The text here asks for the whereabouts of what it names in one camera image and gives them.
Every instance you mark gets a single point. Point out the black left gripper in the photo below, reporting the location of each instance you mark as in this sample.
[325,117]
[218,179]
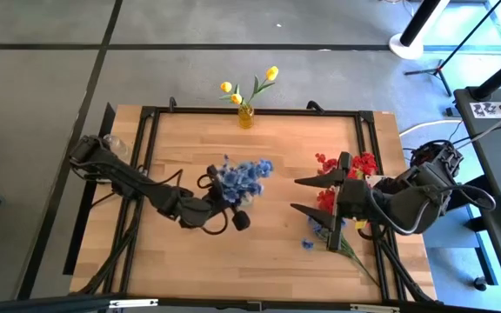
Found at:
[202,211]

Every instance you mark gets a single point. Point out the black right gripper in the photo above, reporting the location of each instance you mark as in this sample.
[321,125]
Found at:
[357,197]

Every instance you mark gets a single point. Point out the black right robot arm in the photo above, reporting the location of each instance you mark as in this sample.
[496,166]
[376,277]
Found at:
[420,204]

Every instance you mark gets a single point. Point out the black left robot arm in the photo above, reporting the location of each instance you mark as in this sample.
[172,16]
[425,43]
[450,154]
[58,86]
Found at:
[124,178]

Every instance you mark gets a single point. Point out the yellow glass vase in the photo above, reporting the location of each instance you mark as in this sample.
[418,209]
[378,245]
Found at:
[246,118]

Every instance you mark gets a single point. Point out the small black floor box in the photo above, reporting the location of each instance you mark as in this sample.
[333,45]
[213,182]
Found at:
[452,112]

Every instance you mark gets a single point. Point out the floor stand with white base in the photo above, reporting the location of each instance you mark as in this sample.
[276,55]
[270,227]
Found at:
[407,50]

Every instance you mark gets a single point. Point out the black tripod light stand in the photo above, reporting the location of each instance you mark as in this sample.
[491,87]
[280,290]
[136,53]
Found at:
[439,69]

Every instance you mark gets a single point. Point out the black chair caster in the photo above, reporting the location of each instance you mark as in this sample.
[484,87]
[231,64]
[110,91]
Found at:
[480,283]

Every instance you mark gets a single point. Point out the dark grey desk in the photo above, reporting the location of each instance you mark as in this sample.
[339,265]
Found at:
[498,152]

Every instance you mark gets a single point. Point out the white printed label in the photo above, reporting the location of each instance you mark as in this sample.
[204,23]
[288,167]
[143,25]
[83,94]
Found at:
[494,109]

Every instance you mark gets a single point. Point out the black overhead beam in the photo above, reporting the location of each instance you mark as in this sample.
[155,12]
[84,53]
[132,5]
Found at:
[59,305]

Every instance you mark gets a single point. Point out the black pole on desk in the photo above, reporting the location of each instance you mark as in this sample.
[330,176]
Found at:
[500,76]

